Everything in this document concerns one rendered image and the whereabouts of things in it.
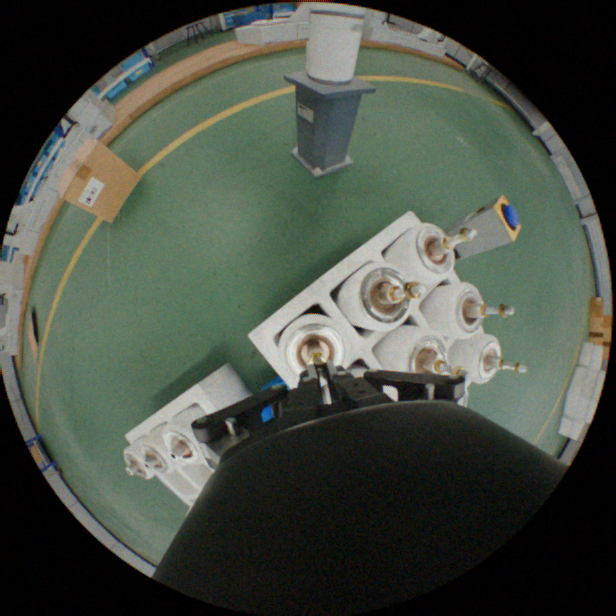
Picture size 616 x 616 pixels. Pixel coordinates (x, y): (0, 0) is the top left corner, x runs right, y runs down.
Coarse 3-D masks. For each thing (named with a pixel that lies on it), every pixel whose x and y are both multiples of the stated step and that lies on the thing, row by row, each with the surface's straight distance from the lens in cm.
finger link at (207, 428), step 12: (276, 384) 12; (252, 396) 11; (264, 396) 11; (276, 396) 11; (228, 408) 10; (240, 408) 10; (252, 408) 10; (264, 408) 10; (204, 420) 9; (216, 420) 9; (240, 420) 10; (252, 420) 10; (204, 432) 9; (216, 432) 9; (228, 432) 9; (252, 432) 10; (216, 468) 10
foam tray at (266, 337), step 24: (408, 216) 42; (384, 240) 37; (360, 264) 34; (312, 288) 32; (432, 288) 40; (288, 312) 32; (312, 312) 43; (336, 312) 32; (264, 336) 33; (360, 336) 37; (360, 360) 42; (288, 384) 34
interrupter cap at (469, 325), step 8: (472, 288) 37; (464, 296) 35; (472, 296) 37; (480, 296) 39; (456, 304) 34; (464, 304) 35; (456, 312) 34; (464, 312) 36; (464, 320) 35; (472, 320) 37; (480, 320) 39; (464, 328) 35; (472, 328) 37
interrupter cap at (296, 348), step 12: (312, 324) 24; (300, 336) 24; (312, 336) 25; (324, 336) 25; (336, 336) 25; (288, 348) 25; (300, 348) 25; (324, 348) 25; (336, 348) 25; (288, 360) 25; (300, 360) 25; (336, 360) 25
